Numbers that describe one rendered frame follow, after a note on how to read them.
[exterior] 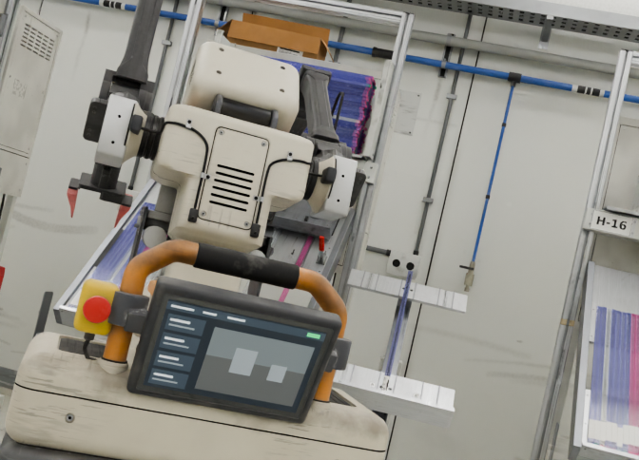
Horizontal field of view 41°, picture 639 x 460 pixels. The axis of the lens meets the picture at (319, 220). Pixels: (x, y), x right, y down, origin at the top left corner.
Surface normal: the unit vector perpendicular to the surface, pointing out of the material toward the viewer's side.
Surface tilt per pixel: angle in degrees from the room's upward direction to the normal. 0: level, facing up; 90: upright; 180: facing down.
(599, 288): 45
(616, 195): 90
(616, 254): 90
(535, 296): 90
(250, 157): 82
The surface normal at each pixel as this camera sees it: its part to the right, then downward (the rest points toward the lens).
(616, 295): 0.04, -0.76
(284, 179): 0.29, -0.12
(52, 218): -0.18, -0.10
